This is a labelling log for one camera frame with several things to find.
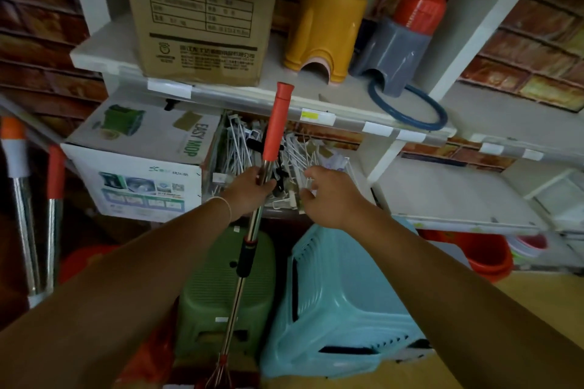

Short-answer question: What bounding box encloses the person's left hand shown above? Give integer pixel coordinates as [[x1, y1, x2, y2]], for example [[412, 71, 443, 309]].
[[220, 167, 277, 222]]

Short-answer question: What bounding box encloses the person's right hand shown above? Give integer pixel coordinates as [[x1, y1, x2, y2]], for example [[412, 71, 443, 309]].
[[299, 166, 369, 231]]

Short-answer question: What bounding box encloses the orange-handled steel mop pole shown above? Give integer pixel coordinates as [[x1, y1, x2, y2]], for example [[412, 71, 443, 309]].
[[194, 81, 294, 389]]

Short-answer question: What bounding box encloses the person's left forearm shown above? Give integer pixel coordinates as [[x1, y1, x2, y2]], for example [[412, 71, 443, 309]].
[[0, 197, 232, 389]]

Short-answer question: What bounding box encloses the person's right forearm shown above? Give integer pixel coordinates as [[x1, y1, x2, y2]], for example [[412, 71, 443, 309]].
[[340, 207, 584, 389]]

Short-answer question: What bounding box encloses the pile of white metal hooks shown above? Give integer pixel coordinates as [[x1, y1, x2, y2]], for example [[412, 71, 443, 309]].
[[211, 112, 352, 214]]

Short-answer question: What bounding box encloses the white metal shelf unit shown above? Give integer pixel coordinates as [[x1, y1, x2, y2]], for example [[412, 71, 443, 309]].
[[64, 0, 584, 239]]

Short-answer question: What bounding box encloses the green plastic stool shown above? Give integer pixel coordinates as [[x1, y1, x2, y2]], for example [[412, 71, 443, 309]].
[[176, 225, 277, 364]]

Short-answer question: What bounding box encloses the white mop product box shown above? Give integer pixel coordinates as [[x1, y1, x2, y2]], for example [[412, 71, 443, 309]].
[[61, 98, 222, 224]]

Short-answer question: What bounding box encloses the light blue plastic stool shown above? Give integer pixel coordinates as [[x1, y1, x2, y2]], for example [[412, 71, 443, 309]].
[[259, 215, 434, 380]]

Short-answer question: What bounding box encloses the grey plastic stool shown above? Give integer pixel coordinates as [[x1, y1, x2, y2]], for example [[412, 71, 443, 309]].
[[349, 17, 432, 98]]

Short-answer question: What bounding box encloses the yellow plastic stool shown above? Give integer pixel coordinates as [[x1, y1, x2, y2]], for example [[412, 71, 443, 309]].
[[284, 0, 368, 84]]

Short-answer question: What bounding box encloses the brown cardboard box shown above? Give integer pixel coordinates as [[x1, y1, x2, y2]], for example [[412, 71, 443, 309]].
[[118, 0, 289, 88]]

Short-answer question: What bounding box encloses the orange plastic basin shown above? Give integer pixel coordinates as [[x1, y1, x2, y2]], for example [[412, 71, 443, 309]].
[[417, 229, 514, 284]]

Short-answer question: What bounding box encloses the red plastic bucket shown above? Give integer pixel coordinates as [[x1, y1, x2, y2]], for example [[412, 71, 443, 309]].
[[58, 245, 120, 285]]

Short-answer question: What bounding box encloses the red-gripped steel mop pole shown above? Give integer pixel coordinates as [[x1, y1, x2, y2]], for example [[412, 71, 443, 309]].
[[45, 145, 67, 290]]

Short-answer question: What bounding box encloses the orange-tipped steel mop pole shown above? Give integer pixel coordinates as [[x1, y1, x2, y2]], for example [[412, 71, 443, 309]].
[[0, 117, 43, 308]]

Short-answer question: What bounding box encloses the thin white wrist bracelet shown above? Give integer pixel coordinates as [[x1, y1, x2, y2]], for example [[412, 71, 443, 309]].
[[207, 196, 233, 224]]

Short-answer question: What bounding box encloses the blue rubber hose ring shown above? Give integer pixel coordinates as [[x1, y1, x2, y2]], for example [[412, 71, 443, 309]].
[[367, 78, 449, 132]]

